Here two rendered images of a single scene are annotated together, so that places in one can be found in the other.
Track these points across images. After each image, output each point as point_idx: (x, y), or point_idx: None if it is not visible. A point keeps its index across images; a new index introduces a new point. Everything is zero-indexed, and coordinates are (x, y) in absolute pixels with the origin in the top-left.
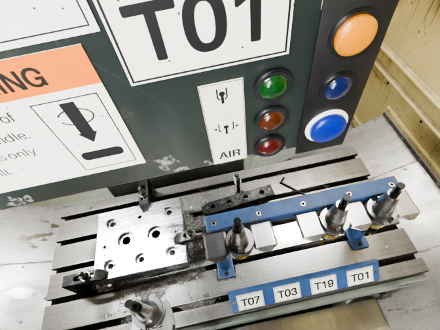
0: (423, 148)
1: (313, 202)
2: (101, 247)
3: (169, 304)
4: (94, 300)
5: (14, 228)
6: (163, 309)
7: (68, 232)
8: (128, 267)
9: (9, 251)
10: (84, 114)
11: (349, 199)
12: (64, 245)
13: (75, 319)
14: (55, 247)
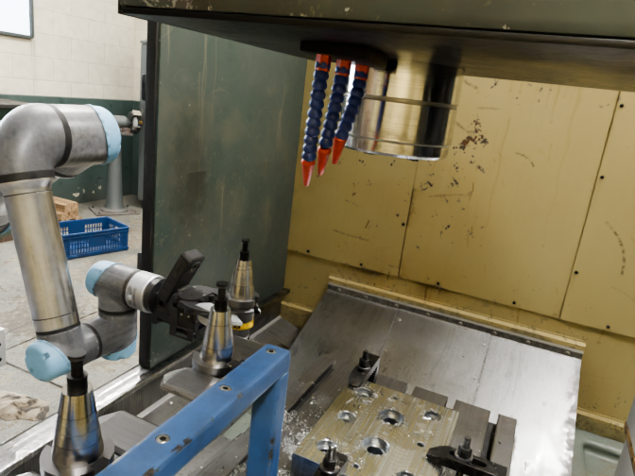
0: None
1: (142, 450)
2: (398, 396)
3: (232, 323)
4: None
5: (531, 416)
6: (231, 304)
7: (466, 412)
8: (344, 402)
9: (494, 405)
10: None
11: (69, 352)
12: (444, 402)
13: (334, 382)
14: (448, 397)
